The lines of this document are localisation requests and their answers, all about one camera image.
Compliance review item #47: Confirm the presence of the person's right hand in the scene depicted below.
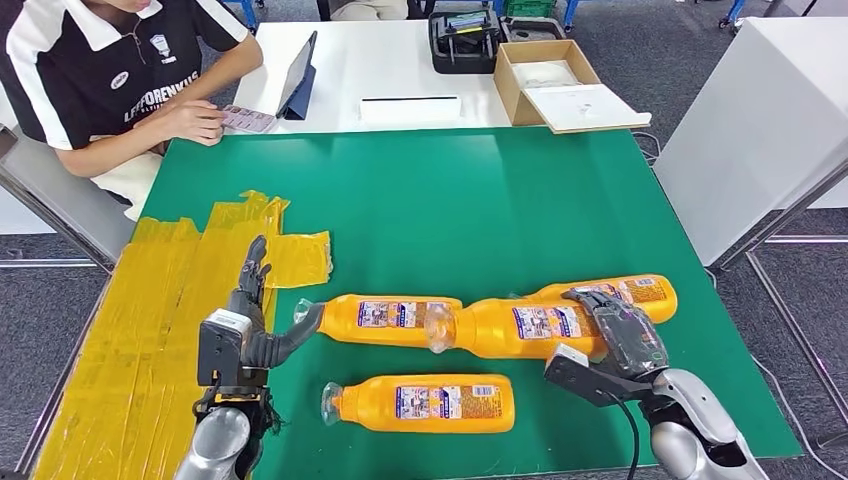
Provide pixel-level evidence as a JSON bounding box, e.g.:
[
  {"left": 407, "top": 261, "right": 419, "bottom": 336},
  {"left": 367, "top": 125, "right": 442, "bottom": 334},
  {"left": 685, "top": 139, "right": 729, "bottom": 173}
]
[{"left": 152, "top": 99, "right": 228, "bottom": 148}]

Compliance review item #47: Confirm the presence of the person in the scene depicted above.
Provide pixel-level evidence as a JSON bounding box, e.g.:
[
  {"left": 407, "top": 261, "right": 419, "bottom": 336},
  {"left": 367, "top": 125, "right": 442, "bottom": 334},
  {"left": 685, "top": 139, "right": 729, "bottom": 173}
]
[
  {"left": 329, "top": 0, "right": 411, "bottom": 21},
  {"left": 0, "top": 0, "right": 265, "bottom": 223}
]

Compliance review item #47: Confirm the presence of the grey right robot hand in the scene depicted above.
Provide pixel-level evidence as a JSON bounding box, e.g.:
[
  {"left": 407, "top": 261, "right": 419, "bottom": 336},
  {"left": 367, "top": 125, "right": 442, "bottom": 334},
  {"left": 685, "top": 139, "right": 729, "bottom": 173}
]
[{"left": 561, "top": 288, "right": 670, "bottom": 382}]

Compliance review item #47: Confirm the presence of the open cardboard box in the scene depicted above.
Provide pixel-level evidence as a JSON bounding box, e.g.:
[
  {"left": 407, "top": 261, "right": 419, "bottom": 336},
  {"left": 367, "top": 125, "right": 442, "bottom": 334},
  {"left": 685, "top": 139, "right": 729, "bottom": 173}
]
[{"left": 492, "top": 38, "right": 653, "bottom": 136}]

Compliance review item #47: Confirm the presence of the orange detergent bottle clear cap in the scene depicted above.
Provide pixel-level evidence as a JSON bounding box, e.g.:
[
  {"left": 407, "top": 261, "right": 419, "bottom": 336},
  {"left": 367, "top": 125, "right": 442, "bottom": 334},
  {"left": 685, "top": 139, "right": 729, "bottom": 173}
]
[
  {"left": 423, "top": 296, "right": 607, "bottom": 361},
  {"left": 320, "top": 373, "right": 517, "bottom": 436},
  {"left": 526, "top": 273, "right": 680, "bottom": 326},
  {"left": 293, "top": 293, "right": 464, "bottom": 349}
]

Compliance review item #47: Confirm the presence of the white bag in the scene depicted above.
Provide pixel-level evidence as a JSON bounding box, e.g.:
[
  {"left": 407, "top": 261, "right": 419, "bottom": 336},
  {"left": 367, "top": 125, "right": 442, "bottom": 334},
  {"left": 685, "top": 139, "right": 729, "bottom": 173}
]
[{"left": 511, "top": 59, "right": 583, "bottom": 91}]

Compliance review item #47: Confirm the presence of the clear plastic wrap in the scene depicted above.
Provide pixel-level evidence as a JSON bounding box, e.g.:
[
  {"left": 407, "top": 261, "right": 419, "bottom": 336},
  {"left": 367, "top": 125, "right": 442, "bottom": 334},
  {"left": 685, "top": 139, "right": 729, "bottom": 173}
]
[{"left": 592, "top": 301, "right": 670, "bottom": 379}]

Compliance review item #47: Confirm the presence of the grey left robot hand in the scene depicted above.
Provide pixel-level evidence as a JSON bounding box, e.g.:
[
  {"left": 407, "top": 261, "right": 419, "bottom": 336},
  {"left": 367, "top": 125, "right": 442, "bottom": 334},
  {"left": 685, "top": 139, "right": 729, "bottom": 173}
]
[{"left": 228, "top": 235, "right": 327, "bottom": 371}]

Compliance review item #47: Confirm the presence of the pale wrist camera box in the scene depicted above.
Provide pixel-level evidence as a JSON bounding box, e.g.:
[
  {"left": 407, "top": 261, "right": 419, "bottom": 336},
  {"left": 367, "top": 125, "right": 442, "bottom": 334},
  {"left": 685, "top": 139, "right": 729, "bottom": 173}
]
[
  {"left": 544, "top": 343, "right": 657, "bottom": 409},
  {"left": 197, "top": 307, "right": 270, "bottom": 392}
]

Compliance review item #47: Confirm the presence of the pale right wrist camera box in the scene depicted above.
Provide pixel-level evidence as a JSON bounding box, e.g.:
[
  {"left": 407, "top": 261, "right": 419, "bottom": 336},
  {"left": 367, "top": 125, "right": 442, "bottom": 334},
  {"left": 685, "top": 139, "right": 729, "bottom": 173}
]
[{"left": 544, "top": 343, "right": 657, "bottom": 409}]

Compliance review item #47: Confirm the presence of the black right camera cable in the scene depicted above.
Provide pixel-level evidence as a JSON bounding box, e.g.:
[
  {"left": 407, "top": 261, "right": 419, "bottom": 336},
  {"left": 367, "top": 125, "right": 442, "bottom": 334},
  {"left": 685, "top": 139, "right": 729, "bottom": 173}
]
[{"left": 604, "top": 390, "right": 642, "bottom": 480}]

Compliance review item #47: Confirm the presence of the tablet in dark case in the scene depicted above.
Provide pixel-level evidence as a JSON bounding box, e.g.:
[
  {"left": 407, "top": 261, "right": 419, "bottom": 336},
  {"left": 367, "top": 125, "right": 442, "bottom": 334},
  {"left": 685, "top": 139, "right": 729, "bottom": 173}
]
[{"left": 274, "top": 29, "right": 319, "bottom": 122}]

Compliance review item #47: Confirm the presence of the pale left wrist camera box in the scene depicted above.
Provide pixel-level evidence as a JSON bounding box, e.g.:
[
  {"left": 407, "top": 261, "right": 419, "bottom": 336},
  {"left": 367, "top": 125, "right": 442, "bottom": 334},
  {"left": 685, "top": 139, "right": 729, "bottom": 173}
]
[{"left": 197, "top": 307, "right": 270, "bottom": 392}]

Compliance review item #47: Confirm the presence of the smartphone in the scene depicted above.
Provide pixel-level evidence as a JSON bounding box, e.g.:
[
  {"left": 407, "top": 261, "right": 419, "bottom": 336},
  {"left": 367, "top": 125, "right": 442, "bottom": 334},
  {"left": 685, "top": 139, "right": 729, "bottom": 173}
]
[{"left": 220, "top": 103, "right": 278, "bottom": 134}]

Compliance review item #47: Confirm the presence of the grey side table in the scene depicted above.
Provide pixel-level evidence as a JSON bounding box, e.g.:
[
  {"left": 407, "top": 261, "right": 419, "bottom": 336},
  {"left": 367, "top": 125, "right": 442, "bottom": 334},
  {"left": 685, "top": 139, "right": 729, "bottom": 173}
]
[{"left": 0, "top": 82, "right": 138, "bottom": 274}]

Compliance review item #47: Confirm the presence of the white flat box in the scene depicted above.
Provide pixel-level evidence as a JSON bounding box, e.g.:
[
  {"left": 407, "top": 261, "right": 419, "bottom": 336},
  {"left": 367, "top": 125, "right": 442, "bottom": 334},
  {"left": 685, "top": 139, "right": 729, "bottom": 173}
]
[{"left": 358, "top": 95, "right": 464, "bottom": 125}]

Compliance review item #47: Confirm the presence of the grey cable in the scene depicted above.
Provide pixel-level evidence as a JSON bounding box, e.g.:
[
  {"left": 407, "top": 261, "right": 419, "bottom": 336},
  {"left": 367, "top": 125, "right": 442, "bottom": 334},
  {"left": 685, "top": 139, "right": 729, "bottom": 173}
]
[{"left": 632, "top": 130, "right": 665, "bottom": 167}]

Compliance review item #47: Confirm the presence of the green table mat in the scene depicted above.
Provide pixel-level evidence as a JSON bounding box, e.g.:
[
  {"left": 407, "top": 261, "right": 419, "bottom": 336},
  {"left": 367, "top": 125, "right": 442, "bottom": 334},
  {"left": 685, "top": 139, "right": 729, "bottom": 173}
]
[{"left": 29, "top": 127, "right": 804, "bottom": 480}]

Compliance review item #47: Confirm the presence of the yellow taped plastic sheet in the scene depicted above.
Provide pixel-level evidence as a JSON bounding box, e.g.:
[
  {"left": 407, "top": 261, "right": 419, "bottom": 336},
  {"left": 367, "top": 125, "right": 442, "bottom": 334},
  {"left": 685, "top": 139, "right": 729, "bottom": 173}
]
[{"left": 31, "top": 190, "right": 334, "bottom": 480}]

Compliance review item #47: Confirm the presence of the green plastic crate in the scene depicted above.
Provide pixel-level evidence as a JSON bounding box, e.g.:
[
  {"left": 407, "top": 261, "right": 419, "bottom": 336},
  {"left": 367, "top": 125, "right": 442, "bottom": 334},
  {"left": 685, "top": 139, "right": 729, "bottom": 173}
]
[{"left": 502, "top": 0, "right": 559, "bottom": 19}]

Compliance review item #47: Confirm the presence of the white side table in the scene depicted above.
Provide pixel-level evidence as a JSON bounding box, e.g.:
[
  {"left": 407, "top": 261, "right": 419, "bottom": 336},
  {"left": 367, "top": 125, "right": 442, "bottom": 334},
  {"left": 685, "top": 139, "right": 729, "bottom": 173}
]
[{"left": 652, "top": 16, "right": 848, "bottom": 273}]

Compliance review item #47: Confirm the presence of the black tool case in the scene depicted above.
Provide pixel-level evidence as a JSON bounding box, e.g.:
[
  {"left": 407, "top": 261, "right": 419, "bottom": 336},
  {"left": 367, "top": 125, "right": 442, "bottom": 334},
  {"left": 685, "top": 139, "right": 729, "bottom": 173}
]
[{"left": 428, "top": 9, "right": 506, "bottom": 75}]

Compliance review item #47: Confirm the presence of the grey moulded tray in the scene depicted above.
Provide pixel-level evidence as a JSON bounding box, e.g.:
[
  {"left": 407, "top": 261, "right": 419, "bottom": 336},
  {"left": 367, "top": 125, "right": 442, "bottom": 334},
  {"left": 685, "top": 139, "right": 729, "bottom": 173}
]
[{"left": 498, "top": 15, "right": 570, "bottom": 45}]

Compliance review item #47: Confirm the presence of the white floor cable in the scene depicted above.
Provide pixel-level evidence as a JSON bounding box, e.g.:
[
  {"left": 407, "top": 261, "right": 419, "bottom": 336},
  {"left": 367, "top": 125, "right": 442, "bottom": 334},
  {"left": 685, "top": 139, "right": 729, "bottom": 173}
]
[{"left": 748, "top": 354, "right": 848, "bottom": 480}]

